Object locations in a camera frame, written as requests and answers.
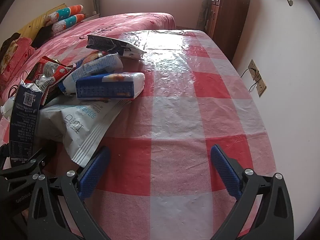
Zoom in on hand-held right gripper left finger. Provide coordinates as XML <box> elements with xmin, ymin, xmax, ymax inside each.
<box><xmin>26</xmin><ymin>146</ymin><xmax>112</xmax><ymax>240</ymax></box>

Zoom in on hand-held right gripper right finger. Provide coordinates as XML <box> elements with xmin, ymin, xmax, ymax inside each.
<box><xmin>210</xmin><ymin>144</ymin><xmax>294</xmax><ymax>240</ymax></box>

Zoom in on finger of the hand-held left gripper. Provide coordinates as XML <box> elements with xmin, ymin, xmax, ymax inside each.
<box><xmin>0</xmin><ymin>144</ymin><xmax>12</xmax><ymax>172</ymax></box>
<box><xmin>0</xmin><ymin>152</ymin><xmax>49</xmax><ymax>180</ymax></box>

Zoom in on dark blue carton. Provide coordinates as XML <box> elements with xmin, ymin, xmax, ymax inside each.
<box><xmin>9</xmin><ymin>79</ymin><xmax>43</xmax><ymax>161</ymax></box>

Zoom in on blue orange snack pack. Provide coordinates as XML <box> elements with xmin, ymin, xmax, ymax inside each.
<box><xmin>75</xmin><ymin>72</ymin><xmax>146</xmax><ymax>101</ymax></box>

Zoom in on red snack packet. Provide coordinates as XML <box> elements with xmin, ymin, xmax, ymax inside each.
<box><xmin>25</xmin><ymin>56</ymin><xmax>77</xmax><ymax>100</ymax></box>

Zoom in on large white plastic bag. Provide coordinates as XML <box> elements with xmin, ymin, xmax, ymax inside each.
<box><xmin>37</xmin><ymin>96</ymin><xmax>132</xmax><ymax>168</ymax></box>

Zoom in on red white checked tablecloth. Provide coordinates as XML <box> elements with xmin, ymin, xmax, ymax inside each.
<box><xmin>46</xmin><ymin>29</ymin><xmax>277</xmax><ymax>240</ymax></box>

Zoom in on floral pillow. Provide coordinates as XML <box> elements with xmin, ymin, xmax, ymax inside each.
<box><xmin>0</xmin><ymin>41</ymin><xmax>19</xmax><ymax>73</ymax></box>

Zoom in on pink pillow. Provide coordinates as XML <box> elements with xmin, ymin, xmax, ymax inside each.
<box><xmin>0</xmin><ymin>37</ymin><xmax>35</xmax><ymax>80</ymax></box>

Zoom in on blue white snack wrapper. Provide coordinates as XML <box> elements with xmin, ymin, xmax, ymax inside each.
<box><xmin>58</xmin><ymin>53</ymin><xmax>124</xmax><ymax>97</ymax></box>

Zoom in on brown cloth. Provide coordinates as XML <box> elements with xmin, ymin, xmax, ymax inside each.
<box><xmin>0</xmin><ymin>32</ymin><xmax>22</xmax><ymax>53</ymax></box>

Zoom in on black cloth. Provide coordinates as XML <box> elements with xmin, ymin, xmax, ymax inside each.
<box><xmin>31</xmin><ymin>26</ymin><xmax>57</xmax><ymax>49</ymax></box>

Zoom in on dark navy foil bag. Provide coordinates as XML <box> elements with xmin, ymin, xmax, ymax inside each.
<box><xmin>86</xmin><ymin>34</ymin><xmax>147</xmax><ymax>60</ymax></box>

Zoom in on yellow headboard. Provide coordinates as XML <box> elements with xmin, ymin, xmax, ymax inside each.
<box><xmin>14</xmin><ymin>4</ymin><xmax>68</xmax><ymax>39</ymax></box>

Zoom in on bed with pink sheet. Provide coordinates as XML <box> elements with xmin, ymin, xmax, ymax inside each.
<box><xmin>0</xmin><ymin>12</ymin><xmax>176</xmax><ymax>145</ymax></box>

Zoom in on striped pillows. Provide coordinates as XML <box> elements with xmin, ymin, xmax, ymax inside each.
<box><xmin>51</xmin><ymin>14</ymin><xmax>87</xmax><ymax>37</ymax></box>

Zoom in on colourful cartoon pillow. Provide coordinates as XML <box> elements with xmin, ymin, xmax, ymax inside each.
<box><xmin>45</xmin><ymin>4</ymin><xmax>85</xmax><ymax>22</ymax></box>

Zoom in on brown wooden cabinet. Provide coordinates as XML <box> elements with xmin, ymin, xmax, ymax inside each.
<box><xmin>206</xmin><ymin>0</ymin><xmax>252</xmax><ymax>63</ymax></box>

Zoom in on black socket cable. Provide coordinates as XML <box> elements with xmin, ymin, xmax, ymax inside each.
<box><xmin>249</xmin><ymin>80</ymin><xmax>263</xmax><ymax>93</ymax></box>
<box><xmin>240</xmin><ymin>67</ymin><xmax>257</xmax><ymax>78</ymax></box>

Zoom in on wall socket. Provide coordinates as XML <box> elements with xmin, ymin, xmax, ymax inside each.
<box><xmin>247</xmin><ymin>59</ymin><xmax>260</xmax><ymax>80</ymax></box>
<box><xmin>256</xmin><ymin>77</ymin><xmax>267</xmax><ymax>97</ymax></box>

